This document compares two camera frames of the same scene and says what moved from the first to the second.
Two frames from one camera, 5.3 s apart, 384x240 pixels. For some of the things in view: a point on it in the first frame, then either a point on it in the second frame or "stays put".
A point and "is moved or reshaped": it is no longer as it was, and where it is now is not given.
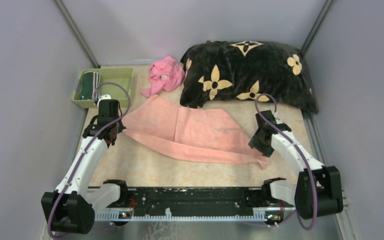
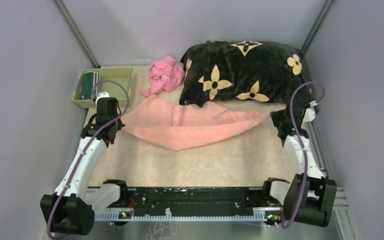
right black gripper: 266,150 → 275,115
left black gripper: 121,127 stays put
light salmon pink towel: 204,133 is moved or reshaped
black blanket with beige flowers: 240,70 stays put
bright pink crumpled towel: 166,74 stays put
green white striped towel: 91,81 stays put
